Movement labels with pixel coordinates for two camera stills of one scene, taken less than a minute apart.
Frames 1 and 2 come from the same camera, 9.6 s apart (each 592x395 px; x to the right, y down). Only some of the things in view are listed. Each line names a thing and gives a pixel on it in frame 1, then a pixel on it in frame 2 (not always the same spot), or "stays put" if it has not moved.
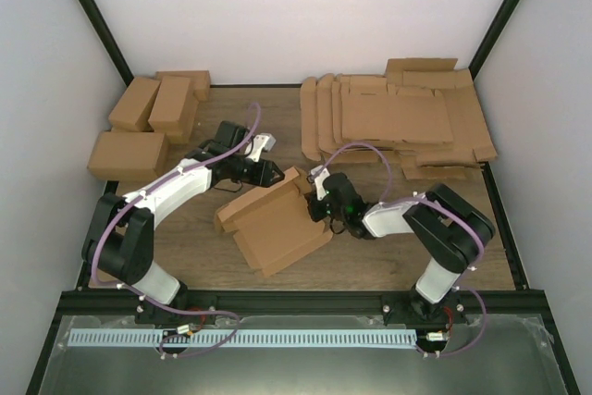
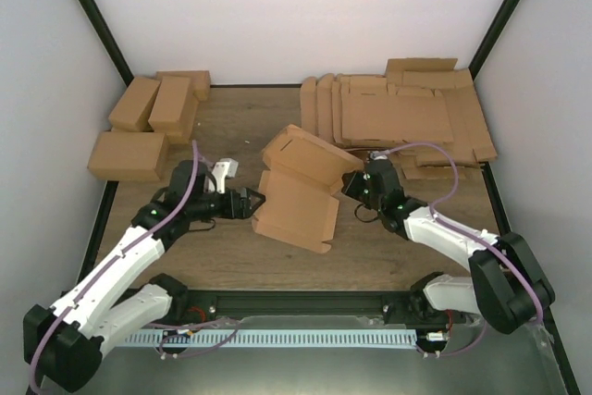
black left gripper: x=269 y=175 to x=243 y=203
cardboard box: x=132 y=112 stays put
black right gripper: x=315 y=215 to x=350 y=189
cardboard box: x=200 y=80 stays put
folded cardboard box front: x=129 y=155 stays put
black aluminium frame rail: x=300 y=304 stays put
